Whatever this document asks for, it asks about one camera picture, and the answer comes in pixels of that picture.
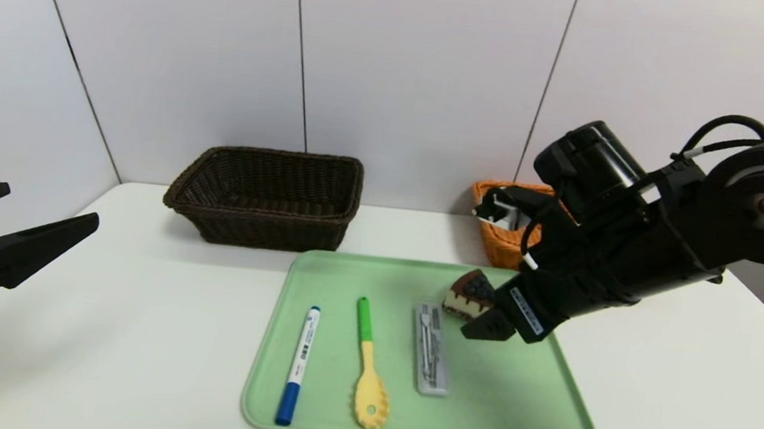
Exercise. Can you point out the blue and white marker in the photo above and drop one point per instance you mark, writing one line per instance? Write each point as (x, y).
(302, 354)

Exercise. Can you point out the orange wicker basket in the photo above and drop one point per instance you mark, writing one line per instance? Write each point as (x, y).
(502, 243)

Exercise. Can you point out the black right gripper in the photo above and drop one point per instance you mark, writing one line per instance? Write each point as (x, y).
(528, 312)

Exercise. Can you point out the dark brown wicker basket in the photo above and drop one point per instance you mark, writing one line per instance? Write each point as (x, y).
(268, 228)

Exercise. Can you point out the chocolate cake slice toy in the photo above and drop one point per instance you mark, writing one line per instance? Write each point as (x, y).
(465, 299)

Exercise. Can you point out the light green plastic tray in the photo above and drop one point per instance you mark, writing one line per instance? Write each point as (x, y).
(348, 274)

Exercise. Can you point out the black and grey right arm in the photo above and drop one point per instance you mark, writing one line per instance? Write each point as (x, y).
(739, 214)

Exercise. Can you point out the clear grey cutlery case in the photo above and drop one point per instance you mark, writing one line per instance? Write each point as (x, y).
(431, 359)

